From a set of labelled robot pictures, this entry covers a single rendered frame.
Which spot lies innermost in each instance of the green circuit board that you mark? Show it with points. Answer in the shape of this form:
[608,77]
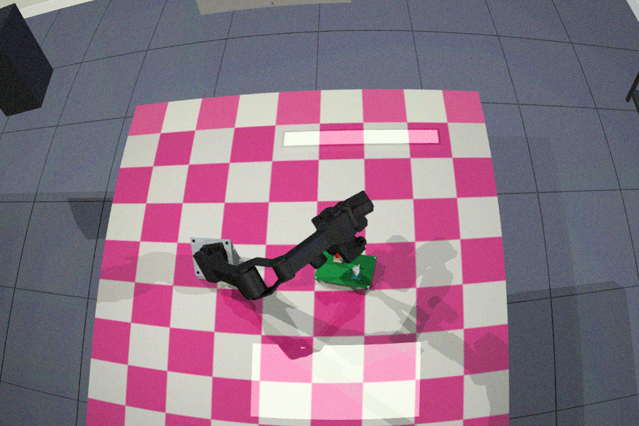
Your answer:
[357,273]

